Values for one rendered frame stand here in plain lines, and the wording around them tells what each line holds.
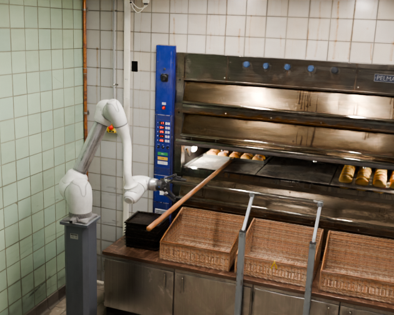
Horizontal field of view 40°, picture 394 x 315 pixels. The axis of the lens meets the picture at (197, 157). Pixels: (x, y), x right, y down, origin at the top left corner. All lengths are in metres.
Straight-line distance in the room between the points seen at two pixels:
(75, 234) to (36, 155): 0.79
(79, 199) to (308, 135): 1.72
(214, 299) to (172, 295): 0.33
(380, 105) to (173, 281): 1.97
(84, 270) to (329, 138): 1.99
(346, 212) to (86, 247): 1.91
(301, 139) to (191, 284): 1.34
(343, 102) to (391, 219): 0.92
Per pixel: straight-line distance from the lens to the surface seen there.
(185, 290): 4.14
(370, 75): 4.01
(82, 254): 3.77
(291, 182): 4.19
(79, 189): 3.66
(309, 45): 4.02
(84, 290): 3.89
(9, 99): 3.93
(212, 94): 4.22
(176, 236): 4.42
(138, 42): 4.43
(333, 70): 4.00
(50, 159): 4.38
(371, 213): 4.19
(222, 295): 4.05
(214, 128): 4.25
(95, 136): 3.83
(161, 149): 4.42
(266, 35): 4.08
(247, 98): 4.14
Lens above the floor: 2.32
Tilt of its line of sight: 14 degrees down
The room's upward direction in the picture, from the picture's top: 2 degrees clockwise
